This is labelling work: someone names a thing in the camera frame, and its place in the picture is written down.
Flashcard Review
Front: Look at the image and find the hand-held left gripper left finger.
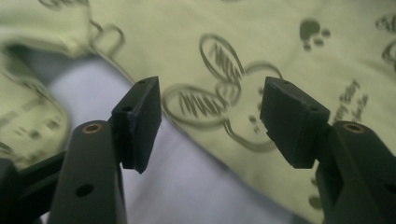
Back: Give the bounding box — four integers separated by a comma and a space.
110, 76, 163, 175

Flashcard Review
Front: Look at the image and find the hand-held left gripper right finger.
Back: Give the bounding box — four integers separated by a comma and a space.
260, 76, 332, 170

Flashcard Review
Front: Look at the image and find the green printed baby shirt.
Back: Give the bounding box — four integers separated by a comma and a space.
0, 0, 396, 224

